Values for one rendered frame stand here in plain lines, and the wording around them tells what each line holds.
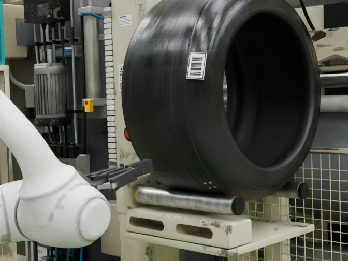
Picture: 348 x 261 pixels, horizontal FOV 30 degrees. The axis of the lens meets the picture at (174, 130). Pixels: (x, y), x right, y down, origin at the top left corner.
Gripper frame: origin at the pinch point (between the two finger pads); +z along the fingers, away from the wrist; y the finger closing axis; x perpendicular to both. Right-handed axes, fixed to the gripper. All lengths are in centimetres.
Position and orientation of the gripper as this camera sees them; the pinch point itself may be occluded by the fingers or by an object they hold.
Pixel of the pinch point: (139, 168)
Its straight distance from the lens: 144.9
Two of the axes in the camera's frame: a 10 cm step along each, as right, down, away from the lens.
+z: 6.8, -2.0, 7.1
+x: 1.3, 9.8, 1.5
